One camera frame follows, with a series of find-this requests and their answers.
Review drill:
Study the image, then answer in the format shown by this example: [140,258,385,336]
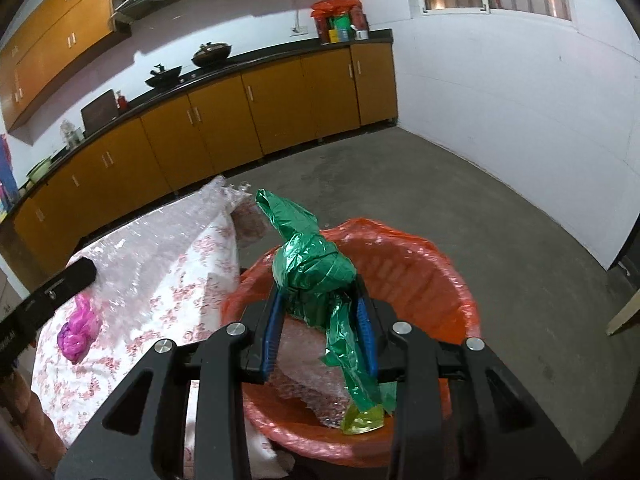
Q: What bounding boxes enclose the black wok with lid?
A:
[191,42,233,67]

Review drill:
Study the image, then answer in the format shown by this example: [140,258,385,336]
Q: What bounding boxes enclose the clear bubble wrap sheet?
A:
[75,175,251,341]

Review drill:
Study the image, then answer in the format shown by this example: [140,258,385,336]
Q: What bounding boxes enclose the bubble wrap piece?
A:
[277,330,396,428]

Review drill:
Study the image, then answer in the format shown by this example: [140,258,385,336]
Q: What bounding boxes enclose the red bag with containers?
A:
[311,0,371,43]

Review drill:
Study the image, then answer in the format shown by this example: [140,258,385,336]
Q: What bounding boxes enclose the floral tablecloth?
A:
[30,200,296,480]

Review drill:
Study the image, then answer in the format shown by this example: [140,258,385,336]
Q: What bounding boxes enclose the orange lower kitchen cabinets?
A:
[12,42,398,273]

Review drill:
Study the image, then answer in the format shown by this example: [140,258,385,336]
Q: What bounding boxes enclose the black kitchen countertop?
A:
[0,29,393,221]

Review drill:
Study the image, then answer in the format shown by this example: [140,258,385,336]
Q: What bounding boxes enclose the dark cutting board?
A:
[81,89,118,133]

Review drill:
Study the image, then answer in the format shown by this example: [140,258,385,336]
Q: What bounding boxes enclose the orange upper kitchen cabinets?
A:
[0,0,366,131]

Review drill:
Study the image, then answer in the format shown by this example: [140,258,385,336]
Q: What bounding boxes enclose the green foil plastic bag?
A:
[255,189,401,416]

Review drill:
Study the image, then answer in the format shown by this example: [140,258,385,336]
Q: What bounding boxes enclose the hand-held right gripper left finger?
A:
[54,285,288,480]

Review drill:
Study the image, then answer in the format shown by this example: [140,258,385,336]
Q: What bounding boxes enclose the pink hanging cloth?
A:
[0,132,16,216]

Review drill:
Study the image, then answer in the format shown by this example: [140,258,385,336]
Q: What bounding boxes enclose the orange kitchen cabinets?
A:
[0,0,366,131]
[12,42,398,273]

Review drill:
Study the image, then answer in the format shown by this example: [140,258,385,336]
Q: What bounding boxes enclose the wooden plank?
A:
[606,287,640,336]

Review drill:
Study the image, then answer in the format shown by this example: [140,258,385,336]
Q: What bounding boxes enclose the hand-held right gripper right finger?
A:
[351,284,585,480]

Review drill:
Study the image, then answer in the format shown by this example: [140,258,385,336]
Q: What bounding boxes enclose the red-lined trash basket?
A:
[220,217,482,466]

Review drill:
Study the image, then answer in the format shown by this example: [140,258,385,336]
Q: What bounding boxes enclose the yellow-green plastic bag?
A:
[341,402,396,435]

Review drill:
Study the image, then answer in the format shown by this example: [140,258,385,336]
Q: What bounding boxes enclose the magenta plastic bag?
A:
[56,292,103,365]

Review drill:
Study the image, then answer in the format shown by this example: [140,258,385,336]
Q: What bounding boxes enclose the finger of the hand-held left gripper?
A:
[22,257,99,320]

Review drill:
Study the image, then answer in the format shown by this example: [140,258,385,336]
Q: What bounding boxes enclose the glass jar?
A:
[60,120,85,147]

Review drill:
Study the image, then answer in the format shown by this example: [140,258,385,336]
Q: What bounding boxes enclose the green pot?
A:
[26,156,53,183]

